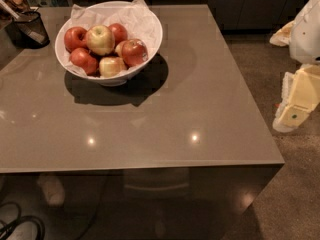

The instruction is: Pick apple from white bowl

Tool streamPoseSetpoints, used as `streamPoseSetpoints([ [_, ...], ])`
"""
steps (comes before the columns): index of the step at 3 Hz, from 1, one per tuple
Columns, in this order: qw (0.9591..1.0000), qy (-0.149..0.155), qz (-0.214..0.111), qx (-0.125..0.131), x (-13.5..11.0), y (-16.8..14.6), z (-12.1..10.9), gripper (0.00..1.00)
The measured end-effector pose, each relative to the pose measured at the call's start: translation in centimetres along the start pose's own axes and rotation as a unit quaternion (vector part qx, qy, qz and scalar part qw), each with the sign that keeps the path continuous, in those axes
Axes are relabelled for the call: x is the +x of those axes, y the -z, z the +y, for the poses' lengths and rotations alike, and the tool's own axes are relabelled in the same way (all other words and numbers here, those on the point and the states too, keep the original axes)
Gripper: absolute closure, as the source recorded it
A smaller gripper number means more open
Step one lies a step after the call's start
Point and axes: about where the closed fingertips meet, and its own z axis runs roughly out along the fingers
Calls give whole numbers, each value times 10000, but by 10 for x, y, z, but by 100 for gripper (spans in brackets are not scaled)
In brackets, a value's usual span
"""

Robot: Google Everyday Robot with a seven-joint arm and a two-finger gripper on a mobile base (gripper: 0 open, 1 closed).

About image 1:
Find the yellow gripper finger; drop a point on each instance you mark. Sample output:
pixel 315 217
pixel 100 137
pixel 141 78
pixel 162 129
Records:
pixel 282 37
pixel 300 96

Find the red apple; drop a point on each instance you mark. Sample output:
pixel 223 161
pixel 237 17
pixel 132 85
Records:
pixel 82 58
pixel 134 52
pixel 75 38
pixel 119 32

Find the yellow apple front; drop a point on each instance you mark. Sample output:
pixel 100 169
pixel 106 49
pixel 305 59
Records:
pixel 111 66

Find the white bowl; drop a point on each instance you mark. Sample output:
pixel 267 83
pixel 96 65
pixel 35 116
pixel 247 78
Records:
pixel 110 79

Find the yellow green apple top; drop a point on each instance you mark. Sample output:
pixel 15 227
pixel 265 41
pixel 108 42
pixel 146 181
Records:
pixel 100 40

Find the black mesh pen cup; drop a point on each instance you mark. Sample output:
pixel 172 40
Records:
pixel 32 31

